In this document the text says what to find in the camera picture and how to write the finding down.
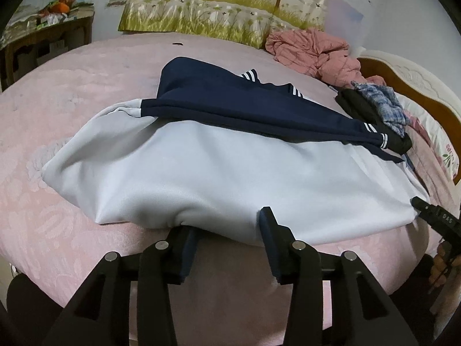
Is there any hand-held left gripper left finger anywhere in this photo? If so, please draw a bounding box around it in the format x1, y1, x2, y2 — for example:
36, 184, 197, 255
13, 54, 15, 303
43, 226, 198, 346

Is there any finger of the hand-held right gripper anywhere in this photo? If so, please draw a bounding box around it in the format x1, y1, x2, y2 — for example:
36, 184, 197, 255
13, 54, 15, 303
411, 196, 461, 249

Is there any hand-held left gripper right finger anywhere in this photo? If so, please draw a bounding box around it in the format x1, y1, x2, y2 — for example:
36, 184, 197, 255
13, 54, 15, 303
259, 206, 420, 346

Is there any white and navy jacket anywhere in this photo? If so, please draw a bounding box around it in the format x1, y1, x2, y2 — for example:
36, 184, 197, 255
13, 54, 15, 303
41, 57, 431, 249

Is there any person's right hand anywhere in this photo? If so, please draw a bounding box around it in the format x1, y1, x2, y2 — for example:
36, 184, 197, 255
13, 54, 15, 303
429, 241, 455, 291

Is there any blue plaid garment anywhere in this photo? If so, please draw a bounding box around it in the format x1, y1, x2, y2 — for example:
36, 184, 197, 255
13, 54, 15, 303
351, 81, 410, 138

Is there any white trimmed wooden headboard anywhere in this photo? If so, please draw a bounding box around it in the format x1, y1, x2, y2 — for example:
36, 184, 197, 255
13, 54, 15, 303
355, 48, 461, 186

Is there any folded black garment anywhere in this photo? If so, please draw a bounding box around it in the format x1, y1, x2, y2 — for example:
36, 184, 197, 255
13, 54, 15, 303
335, 88, 413, 154

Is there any pink bed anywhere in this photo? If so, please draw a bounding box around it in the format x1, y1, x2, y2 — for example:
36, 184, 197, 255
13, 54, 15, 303
0, 32, 461, 346

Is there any crumpled pink quilt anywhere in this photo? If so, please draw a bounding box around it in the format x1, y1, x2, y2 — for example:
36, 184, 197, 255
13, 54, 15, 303
265, 28, 362, 87

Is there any wooden side table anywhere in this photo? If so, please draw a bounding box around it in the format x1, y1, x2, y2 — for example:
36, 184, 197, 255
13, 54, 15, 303
0, 11, 95, 92

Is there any clutter of small table items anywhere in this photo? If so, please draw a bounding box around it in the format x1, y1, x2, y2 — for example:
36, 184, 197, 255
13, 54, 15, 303
7, 0, 95, 31

